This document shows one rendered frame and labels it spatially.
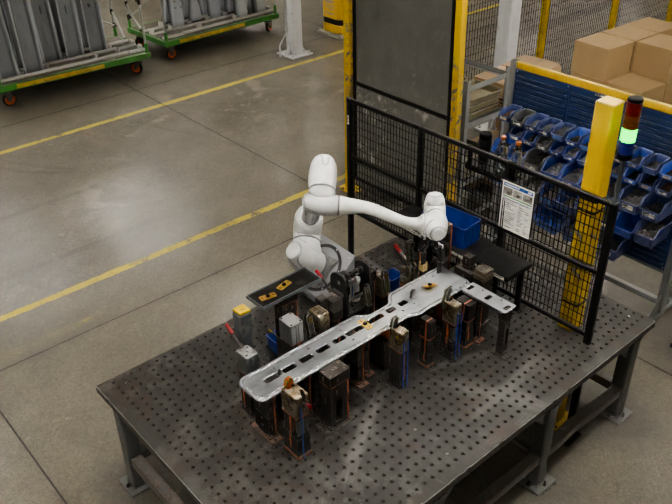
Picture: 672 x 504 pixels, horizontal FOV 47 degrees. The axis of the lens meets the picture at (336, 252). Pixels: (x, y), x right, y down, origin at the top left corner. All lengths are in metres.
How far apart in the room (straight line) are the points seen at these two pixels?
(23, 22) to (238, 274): 4.93
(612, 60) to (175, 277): 4.48
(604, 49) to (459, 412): 4.73
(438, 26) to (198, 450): 3.51
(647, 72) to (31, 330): 5.88
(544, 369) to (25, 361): 3.36
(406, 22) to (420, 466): 3.56
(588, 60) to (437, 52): 2.38
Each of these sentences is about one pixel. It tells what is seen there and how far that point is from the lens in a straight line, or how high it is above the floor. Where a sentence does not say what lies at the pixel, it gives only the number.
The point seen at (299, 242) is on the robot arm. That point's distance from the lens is 4.29.
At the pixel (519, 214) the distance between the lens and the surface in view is 4.25.
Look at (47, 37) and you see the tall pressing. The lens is 10.27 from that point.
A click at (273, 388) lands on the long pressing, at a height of 1.00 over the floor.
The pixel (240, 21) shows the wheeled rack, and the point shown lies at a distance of 11.35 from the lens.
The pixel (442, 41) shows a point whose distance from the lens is 5.83.
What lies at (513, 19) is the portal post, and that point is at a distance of 8.01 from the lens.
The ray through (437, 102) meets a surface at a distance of 6.00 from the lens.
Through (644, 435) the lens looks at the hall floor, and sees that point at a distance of 4.96.
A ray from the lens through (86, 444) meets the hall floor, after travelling 4.87.
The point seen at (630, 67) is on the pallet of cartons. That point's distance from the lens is 8.17.
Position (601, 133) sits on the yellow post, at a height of 1.85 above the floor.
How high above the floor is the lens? 3.35
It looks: 33 degrees down
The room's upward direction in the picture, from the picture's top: 1 degrees counter-clockwise
